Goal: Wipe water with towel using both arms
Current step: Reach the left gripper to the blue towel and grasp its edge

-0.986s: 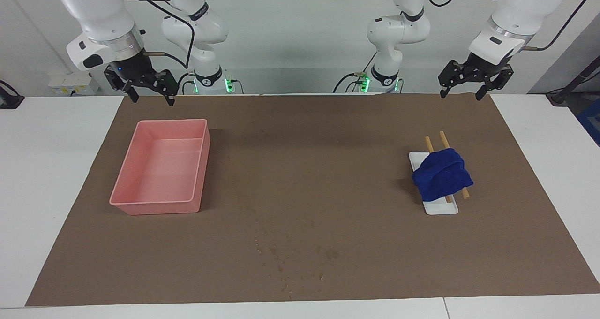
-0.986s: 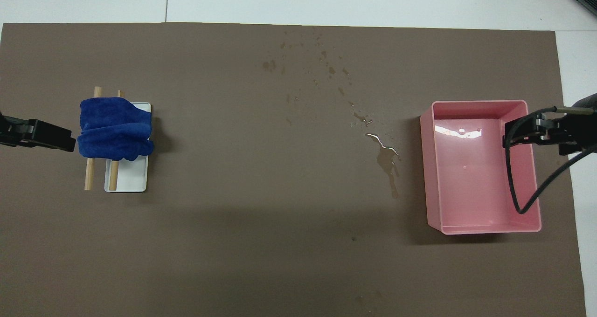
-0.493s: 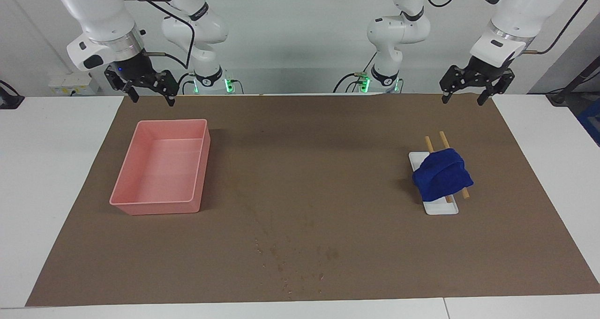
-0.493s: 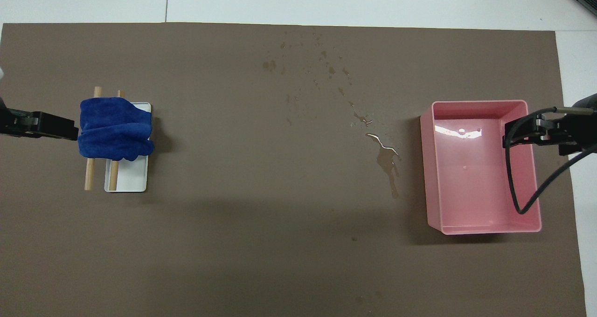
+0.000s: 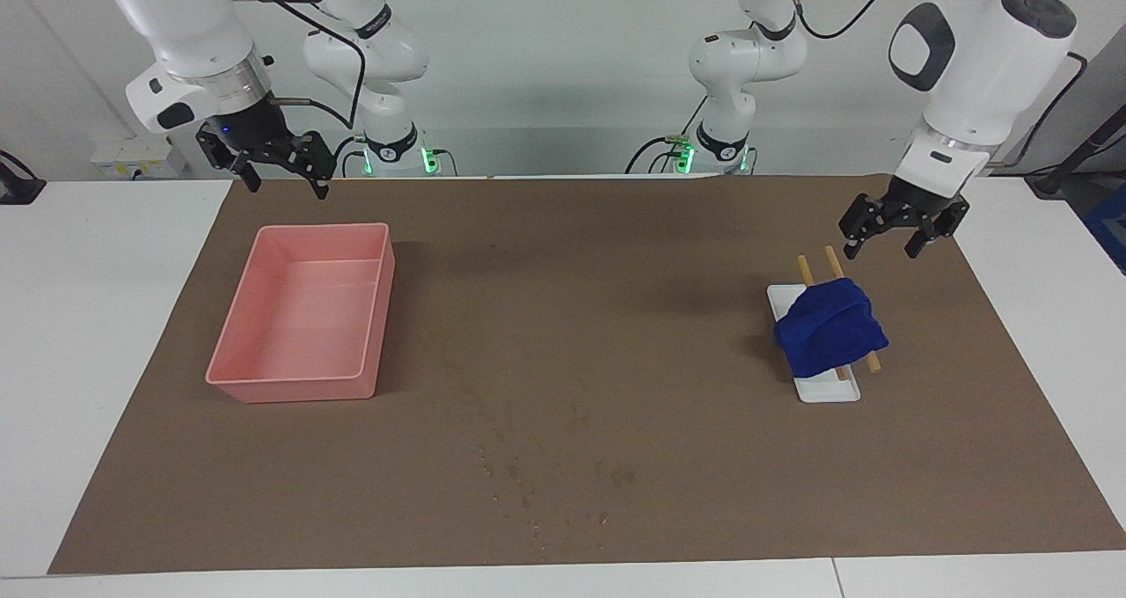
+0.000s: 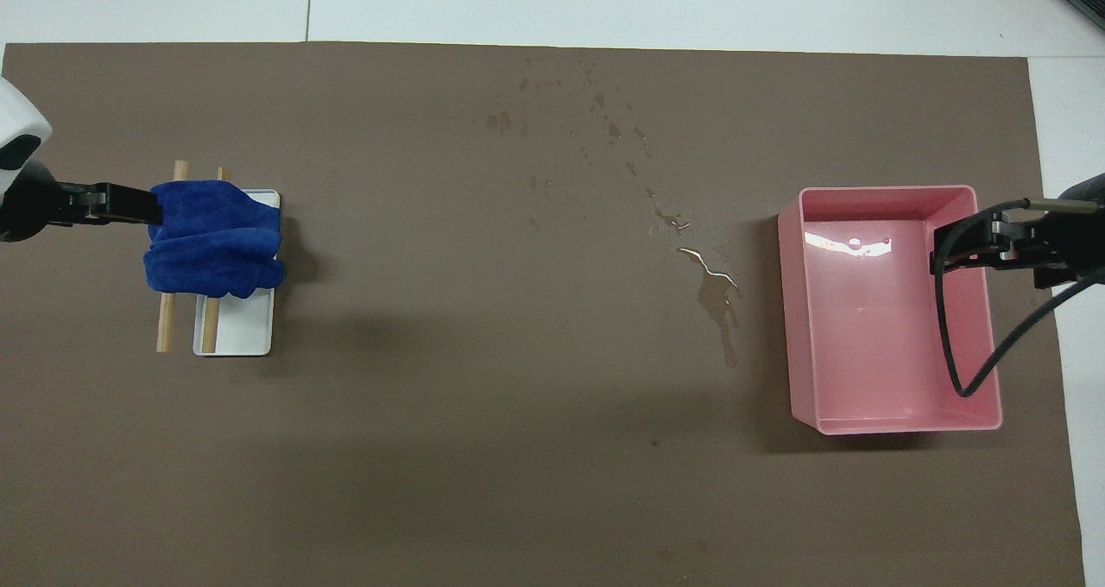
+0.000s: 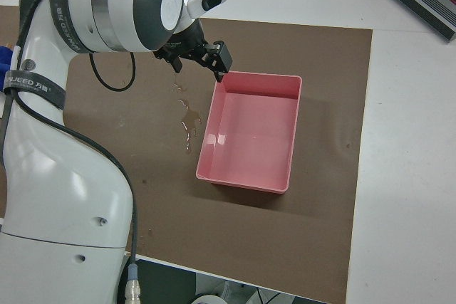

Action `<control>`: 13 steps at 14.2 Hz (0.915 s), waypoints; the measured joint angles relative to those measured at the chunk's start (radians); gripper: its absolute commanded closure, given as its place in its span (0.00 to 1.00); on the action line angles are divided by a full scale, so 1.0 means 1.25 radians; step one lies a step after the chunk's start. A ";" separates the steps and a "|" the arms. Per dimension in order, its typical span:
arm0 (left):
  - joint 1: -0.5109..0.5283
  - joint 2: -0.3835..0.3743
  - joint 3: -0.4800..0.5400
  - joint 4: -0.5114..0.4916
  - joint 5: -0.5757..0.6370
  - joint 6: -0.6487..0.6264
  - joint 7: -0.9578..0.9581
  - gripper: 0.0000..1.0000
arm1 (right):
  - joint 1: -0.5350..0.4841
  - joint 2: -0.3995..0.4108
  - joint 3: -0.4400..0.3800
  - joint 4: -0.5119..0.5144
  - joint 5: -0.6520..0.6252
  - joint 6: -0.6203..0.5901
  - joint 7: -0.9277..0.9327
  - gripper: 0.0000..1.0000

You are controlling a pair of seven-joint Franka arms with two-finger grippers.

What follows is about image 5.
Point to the pink plastic bin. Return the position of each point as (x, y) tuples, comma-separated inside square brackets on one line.
[(303, 317)]

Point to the blue box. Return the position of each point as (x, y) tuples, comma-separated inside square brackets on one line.
[(1110, 229)]

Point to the brown table mat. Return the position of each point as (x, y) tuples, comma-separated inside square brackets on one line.
[(581, 334)]

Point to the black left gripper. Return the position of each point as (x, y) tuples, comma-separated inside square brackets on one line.
[(922, 200)]

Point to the white wall socket box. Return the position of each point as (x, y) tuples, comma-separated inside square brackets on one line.
[(132, 156)]

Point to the black clamp stand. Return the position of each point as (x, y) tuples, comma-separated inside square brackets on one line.
[(18, 186)]

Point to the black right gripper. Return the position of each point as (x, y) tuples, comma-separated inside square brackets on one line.
[(251, 130)]

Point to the white rack with wooden rods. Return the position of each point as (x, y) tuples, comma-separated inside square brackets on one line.
[(827, 389)]

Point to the black angled pole stand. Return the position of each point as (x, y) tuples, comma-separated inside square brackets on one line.
[(1078, 154)]

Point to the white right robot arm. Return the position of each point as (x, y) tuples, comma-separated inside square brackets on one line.
[(176, 26)]

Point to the blue towel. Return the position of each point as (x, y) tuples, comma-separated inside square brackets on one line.
[(831, 330)]

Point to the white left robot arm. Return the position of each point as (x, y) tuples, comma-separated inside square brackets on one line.
[(985, 61)]

